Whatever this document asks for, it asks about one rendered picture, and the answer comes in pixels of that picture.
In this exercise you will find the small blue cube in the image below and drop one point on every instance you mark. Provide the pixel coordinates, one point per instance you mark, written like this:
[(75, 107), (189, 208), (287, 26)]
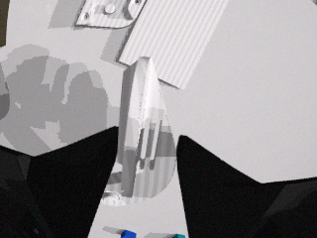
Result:
[(128, 234)]

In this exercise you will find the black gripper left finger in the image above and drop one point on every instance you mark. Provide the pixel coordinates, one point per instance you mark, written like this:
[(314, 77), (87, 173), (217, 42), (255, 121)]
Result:
[(62, 188)]

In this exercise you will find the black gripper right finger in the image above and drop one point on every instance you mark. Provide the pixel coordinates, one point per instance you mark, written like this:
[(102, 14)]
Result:
[(221, 202)]

